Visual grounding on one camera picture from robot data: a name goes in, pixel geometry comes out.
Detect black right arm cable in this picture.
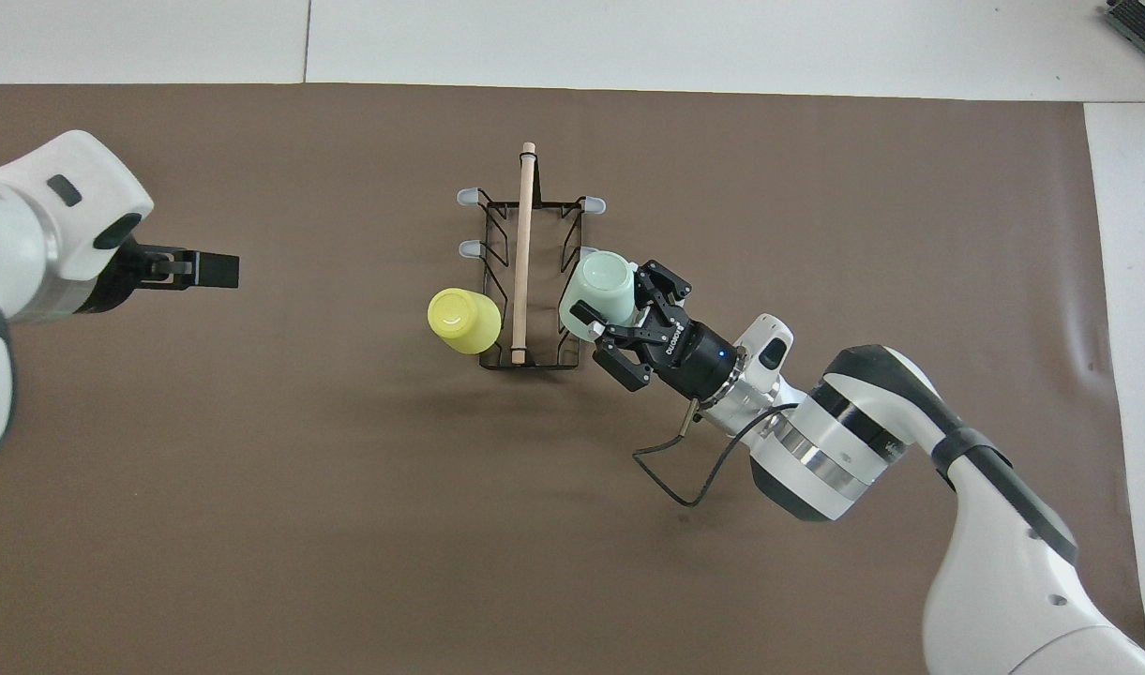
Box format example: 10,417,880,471
632,398,800,508

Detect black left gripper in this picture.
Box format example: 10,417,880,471
83,238,241,314

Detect yellow plastic cup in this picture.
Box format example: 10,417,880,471
427,287,503,356

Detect black wire cup rack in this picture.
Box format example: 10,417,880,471
456,142,608,372

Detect grey ribbed metal device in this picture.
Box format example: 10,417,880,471
1102,0,1145,48

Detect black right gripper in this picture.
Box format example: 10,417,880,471
569,259,747,405

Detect brown table mat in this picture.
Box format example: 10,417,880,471
0,82,1145,675

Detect light green plastic cup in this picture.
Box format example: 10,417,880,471
558,249,641,338

